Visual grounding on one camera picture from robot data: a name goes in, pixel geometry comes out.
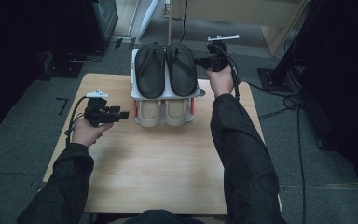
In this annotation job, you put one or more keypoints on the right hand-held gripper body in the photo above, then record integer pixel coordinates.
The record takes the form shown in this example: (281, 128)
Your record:
(219, 56)

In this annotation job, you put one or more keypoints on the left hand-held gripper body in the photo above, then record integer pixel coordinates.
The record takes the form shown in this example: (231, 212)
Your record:
(98, 109)

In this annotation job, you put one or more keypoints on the black flip-flop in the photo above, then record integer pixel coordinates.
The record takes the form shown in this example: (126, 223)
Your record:
(181, 70)
(150, 71)

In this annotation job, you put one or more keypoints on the cream perforated clog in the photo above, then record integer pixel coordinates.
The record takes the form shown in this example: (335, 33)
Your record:
(175, 112)
(149, 112)

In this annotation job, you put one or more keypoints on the white two-tier shoe rack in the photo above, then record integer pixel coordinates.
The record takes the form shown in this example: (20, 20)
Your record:
(167, 93)

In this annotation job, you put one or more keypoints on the person's right hand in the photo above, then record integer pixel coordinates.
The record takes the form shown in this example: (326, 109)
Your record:
(220, 82)

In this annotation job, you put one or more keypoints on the person's left hand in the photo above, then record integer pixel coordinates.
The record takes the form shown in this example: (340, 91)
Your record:
(88, 133)

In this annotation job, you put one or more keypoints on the light wooden furniture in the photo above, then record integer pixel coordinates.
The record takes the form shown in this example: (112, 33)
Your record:
(254, 15)

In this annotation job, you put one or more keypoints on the black metal stand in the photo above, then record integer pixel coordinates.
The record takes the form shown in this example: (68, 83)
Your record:
(279, 73)

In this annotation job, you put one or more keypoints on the white leaning board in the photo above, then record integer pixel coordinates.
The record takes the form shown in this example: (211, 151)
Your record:
(149, 17)

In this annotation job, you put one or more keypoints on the dark cabinet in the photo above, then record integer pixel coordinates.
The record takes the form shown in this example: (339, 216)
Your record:
(104, 21)

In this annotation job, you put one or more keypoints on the person's dark lap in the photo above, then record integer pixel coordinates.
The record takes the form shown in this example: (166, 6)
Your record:
(161, 217)

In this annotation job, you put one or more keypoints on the black stand base plate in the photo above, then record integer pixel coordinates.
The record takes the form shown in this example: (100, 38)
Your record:
(63, 69)

